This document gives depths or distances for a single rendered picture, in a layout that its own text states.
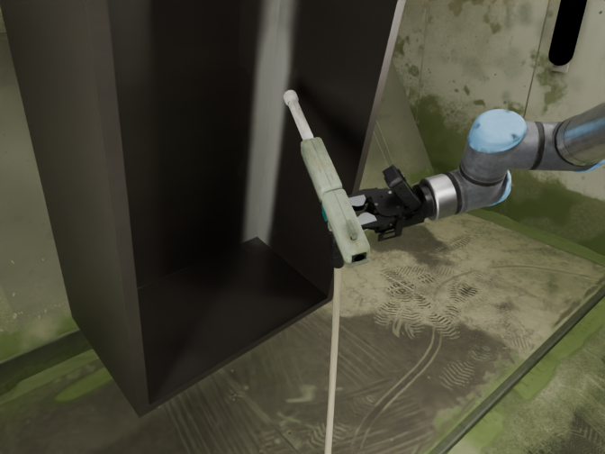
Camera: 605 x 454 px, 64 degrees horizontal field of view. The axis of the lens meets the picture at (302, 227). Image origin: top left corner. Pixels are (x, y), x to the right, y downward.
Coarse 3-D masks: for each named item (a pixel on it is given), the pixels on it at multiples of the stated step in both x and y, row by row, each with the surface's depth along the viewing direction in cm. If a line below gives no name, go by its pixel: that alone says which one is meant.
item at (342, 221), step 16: (288, 96) 112; (304, 128) 105; (304, 144) 101; (320, 144) 100; (304, 160) 101; (320, 160) 97; (320, 176) 95; (336, 176) 95; (320, 192) 94; (336, 192) 92; (336, 208) 89; (352, 208) 90; (336, 224) 87; (352, 224) 85; (336, 240) 90; (352, 240) 85; (336, 256) 102; (352, 256) 84; (368, 256) 86
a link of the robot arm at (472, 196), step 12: (456, 180) 96; (504, 180) 96; (456, 192) 95; (468, 192) 95; (480, 192) 95; (492, 192) 95; (504, 192) 97; (468, 204) 97; (480, 204) 98; (492, 204) 100
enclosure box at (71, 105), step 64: (0, 0) 76; (64, 0) 57; (128, 0) 90; (192, 0) 99; (256, 0) 110; (320, 0) 106; (384, 0) 94; (64, 64) 65; (128, 64) 97; (192, 64) 107; (256, 64) 120; (320, 64) 112; (384, 64) 97; (64, 128) 74; (128, 128) 105; (192, 128) 117; (256, 128) 131; (320, 128) 119; (64, 192) 87; (128, 192) 114; (192, 192) 128; (256, 192) 146; (64, 256) 105; (128, 256) 77; (192, 256) 141; (256, 256) 150; (320, 256) 137; (128, 320) 85; (192, 320) 127; (256, 320) 130; (128, 384) 101; (192, 384) 111
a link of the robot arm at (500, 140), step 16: (496, 112) 88; (512, 112) 88; (480, 128) 86; (496, 128) 86; (512, 128) 85; (528, 128) 87; (480, 144) 87; (496, 144) 85; (512, 144) 85; (528, 144) 86; (464, 160) 93; (480, 160) 89; (496, 160) 88; (512, 160) 87; (528, 160) 87; (464, 176) 95; (480, 176) 92; (496, 176) 91
